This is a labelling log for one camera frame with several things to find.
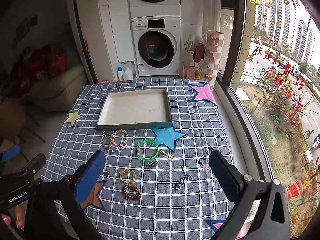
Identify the red window lettering sticker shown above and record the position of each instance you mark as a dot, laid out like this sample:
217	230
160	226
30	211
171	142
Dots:
287	92

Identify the checked star-print tablecloth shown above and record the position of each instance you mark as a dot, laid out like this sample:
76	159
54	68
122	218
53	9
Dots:
175	205

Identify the wooden stool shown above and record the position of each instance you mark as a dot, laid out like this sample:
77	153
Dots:
11	120

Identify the white cabinet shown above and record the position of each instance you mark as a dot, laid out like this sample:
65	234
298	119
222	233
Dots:
115	17

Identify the yellow flower hair clip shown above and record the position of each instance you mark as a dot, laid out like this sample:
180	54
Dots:
122	172

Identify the red cushions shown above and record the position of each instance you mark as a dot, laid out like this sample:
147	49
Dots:
42	62

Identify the gold alligator hair clip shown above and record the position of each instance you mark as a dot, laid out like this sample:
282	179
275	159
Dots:
168	154

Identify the green translucent bangle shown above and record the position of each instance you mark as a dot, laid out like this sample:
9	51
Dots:
147	141

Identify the red lantern window sticker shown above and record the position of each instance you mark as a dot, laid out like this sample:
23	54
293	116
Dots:
293	190

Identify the white washing machine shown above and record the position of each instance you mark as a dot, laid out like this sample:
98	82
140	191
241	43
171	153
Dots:
140	30

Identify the dark claw hair clip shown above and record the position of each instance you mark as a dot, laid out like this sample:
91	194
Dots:
107	173

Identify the white detergent bottle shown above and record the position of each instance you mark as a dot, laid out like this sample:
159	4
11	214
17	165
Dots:
128	74

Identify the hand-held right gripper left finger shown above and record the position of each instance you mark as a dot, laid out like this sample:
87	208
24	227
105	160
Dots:
90	177

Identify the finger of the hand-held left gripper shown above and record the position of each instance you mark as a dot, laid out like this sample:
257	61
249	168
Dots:
35	163
10	153

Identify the silver star hair clip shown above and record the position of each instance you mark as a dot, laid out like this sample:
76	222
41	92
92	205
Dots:
121	148

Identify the cream sofa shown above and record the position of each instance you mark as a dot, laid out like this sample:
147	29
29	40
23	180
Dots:
57	90

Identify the red door ornament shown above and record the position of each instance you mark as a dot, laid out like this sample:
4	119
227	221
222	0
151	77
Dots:
86	47

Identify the person's left hand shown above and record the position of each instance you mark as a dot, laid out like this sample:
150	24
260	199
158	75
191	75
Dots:
18	220

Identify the rolled checkered mat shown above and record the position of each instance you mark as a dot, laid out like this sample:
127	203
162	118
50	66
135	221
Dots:
212	62

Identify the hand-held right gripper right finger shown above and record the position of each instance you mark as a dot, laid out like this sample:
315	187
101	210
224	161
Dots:
223	180

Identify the blue-capped detergent bottle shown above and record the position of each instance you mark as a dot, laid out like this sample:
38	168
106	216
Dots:
120	74

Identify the brown round paddle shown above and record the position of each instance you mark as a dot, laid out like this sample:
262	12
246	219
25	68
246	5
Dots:
199	52

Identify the white tray with teal sides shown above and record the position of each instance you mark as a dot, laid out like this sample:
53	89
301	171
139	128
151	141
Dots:
135	107

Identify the small rhinestone brooch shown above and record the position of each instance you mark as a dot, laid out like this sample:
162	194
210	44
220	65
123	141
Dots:
152	164

